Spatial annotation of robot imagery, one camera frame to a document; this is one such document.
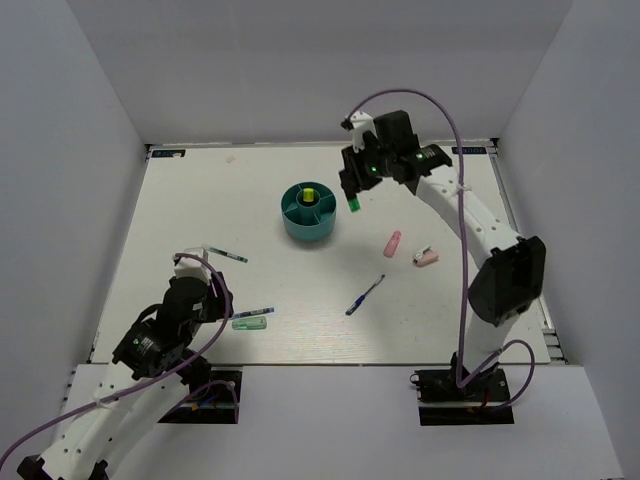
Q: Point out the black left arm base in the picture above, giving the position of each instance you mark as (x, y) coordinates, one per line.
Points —
(218, 404)

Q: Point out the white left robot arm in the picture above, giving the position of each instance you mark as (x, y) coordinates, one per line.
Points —
(153, 371)

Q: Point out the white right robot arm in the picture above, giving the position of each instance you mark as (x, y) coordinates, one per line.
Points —
(510, 266)

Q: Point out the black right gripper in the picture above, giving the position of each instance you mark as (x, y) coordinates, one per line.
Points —
(354, 180)

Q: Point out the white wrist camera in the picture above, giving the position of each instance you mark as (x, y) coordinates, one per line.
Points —
(192, 266)
(357, 124)

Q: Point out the blue corner label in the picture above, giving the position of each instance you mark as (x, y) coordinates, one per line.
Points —
(168, 153)
(469, 150)

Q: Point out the teal round organizer container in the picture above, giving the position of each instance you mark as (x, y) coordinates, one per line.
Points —
(309, 223)

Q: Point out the blue right corner label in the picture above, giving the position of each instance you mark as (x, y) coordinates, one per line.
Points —
(469, 150)

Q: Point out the green transparent eraser case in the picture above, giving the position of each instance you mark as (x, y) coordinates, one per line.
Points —
(249, 323)

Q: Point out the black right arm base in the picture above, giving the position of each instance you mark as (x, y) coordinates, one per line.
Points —
(442, 403)

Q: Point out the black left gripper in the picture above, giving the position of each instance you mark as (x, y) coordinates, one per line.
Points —
(219, 302)

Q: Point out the yellow black highlighter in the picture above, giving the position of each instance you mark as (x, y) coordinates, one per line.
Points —
(308, 196)

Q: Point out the pink correction tape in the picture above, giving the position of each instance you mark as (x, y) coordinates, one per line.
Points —
(425, 256)

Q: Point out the green gel pen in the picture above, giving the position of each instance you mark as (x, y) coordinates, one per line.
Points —
(225, 253)

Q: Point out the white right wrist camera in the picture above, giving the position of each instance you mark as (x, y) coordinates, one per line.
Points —
(357, 124)

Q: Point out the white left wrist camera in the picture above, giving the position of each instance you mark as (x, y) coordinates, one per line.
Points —
(192, 266)

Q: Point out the blue left corner label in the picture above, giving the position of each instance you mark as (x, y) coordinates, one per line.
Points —
(168, 153)

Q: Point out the blue ballpoint pen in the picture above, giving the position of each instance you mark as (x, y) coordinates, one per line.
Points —
(357, 303)

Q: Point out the pink eraser stick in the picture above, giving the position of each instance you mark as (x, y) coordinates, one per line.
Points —
(392, 244)

